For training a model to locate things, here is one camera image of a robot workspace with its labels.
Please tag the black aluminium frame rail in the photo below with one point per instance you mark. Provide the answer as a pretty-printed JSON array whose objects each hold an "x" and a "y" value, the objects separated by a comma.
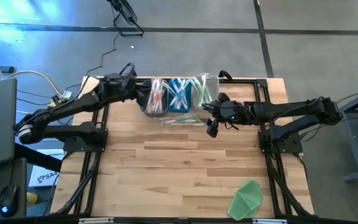
[
  {"x": 213, "y": 220},
  {"x": 274, "y": 199},
  {"x": 244, "y": 81},
  {"x": 91, "y": 199}
]

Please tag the dark desk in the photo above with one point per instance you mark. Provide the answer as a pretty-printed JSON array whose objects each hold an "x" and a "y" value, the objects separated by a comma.
[{"x": 17, "y": 174}]

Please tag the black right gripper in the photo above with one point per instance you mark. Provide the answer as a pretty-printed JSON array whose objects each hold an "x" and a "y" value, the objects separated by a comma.
[{"x": 235, "y": 112}]

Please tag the black desk support bar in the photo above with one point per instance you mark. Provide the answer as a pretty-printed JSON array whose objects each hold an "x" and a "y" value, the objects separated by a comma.
[{"x": 36, "y": 157}]

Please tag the green cloth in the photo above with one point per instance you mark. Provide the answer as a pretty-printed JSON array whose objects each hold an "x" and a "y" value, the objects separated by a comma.
[{"x": 245, "y": 199}]

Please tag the blue plastic bin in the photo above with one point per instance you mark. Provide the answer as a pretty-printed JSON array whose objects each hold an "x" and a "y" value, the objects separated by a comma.
[{"x": 179, "y": 110}]

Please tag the white printed cardboard box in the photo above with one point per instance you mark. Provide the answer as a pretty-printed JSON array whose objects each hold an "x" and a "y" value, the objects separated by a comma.
[{"x": 47, "y": 179}]

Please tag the white power adapter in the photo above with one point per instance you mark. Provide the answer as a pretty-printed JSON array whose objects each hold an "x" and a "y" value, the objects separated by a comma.
[{"x": 67, "y": 95}]

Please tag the black diagonal frame strut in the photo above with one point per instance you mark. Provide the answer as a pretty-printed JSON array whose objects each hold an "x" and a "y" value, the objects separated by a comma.
[
  {"x": 285, "y": 188},
  {"x": 79, "y": 188}
]

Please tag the white label strip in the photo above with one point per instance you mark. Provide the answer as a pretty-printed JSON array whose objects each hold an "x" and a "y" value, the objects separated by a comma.
[
  {"x": 95, "y": 220},
  {"x": 269, "y": 221}
]

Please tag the black floor fan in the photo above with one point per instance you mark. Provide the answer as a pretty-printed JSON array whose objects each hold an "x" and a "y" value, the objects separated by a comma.
[{"x": 126, "y": 12}]

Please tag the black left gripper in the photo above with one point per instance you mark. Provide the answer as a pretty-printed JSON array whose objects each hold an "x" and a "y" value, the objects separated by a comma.
[{"x": 117, "y": 87}]

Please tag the small yellow object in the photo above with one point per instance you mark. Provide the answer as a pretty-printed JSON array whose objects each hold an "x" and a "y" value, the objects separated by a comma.
[{"x": 32, "y": 199}]

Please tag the grey plastic bin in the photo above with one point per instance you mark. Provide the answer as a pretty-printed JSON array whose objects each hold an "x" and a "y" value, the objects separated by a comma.
[{"x": 154, "y": 114}]

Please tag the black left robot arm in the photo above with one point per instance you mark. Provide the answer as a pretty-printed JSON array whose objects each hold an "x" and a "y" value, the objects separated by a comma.
[{"x": 73, "y": 104}]

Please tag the black computer mouse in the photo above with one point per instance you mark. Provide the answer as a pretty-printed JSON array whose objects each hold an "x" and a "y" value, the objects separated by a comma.
[{"x": 8, "y": 199}]

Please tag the blue toothbrush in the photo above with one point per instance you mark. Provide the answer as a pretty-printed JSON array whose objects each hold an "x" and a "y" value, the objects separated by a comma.
[
  {"x": 185, "y": 90},
  {"x": 177, "y": 96},
  {"x": 174, "y": 100},
  {"x": 171, "y": 88},
  {"x": 182, "y": 93}
]

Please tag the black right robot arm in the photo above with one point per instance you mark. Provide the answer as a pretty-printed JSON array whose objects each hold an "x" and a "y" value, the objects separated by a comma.
[{"x": 291, "y": 109}]

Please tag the blue-grey metal stand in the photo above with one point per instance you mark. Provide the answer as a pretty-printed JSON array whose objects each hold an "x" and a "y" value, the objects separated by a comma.
[{"x": 355, "y": 149}]

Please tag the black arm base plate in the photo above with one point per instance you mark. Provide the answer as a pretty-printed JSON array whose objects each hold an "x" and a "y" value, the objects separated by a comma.
[
  {"x": 286, "y": 146},
  {"x": 73, "y": 144}
]

